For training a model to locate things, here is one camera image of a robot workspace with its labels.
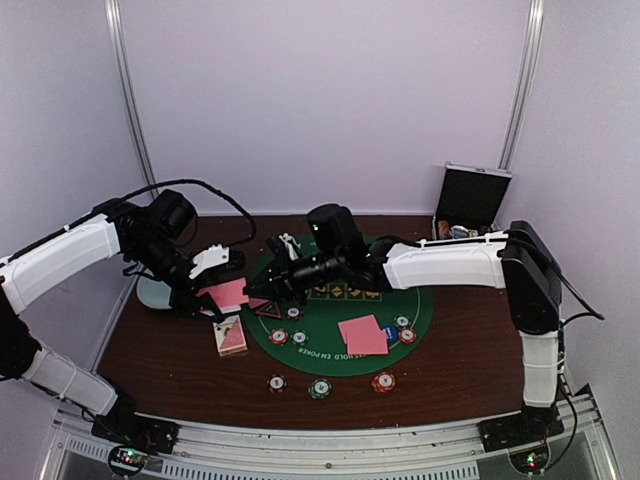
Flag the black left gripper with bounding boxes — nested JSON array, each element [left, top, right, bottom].
[[129, 235, 225, 323]]

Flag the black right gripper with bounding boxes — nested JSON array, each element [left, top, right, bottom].
[[244, 245, 346, 306]]

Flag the black red triangular dealer marker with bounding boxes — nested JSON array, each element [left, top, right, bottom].
[[255, 302, 282, 320]]

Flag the dealt card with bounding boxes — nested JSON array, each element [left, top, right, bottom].
[[338, 315, 380, 344], [347, 330, 388, 356], [248, 298, 268, 309]]

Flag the red-backed playing card deck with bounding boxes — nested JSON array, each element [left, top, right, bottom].
[[198, 278, 249, 314]]

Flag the red black chip stack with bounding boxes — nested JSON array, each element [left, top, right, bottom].
[[268, 375, 287, 393]]

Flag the green chip stack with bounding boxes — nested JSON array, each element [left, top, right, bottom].
[[308, 378, 332, 400]]

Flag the blue small blind button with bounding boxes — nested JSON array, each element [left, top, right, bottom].
[[382, 325, 398, 345]]

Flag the orange chip stack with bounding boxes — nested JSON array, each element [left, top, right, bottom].
[[371, 372, 396, 394]]

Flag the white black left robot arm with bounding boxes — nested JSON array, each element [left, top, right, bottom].
[[1, 190, 232, 444]]

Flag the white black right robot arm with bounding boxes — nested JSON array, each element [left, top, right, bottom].
[[244, 220, 561, 442]]

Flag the light blue flower plate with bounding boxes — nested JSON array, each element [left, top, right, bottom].
[[136, 277, 171, 310]]

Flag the round green poker mat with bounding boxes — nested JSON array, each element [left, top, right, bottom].
[[242, 281, 434, 377]]

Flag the gold playing card box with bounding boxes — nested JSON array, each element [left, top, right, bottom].
[[212, 315, 247, 357]]

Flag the chips inside case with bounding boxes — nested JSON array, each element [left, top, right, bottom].
[[436, 220, 482, 240]]

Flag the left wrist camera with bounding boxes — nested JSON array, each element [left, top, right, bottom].
[[189, 244, 246, 279]]

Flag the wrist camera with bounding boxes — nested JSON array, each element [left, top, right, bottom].
[[306, 203, 367, 256], [189, 244, 246, 279]]

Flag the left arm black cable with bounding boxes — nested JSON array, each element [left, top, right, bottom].
[[124, 179, 259, 246]]

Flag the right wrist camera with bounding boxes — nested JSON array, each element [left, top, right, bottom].
[[306, 203, 367, 256]]

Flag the left aluminium frame post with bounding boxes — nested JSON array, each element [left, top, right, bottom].
[[104, 0, 156, 186]]

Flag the aluminium frame post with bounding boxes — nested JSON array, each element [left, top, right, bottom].
[[498, 0, 545, 170], [104, 0, 156, 186]]

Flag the metal front rail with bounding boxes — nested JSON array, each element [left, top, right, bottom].
[[36, 391, 622, 479]]

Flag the right aluminium frame post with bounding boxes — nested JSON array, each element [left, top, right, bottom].
[[498, 0, 545, 170]]

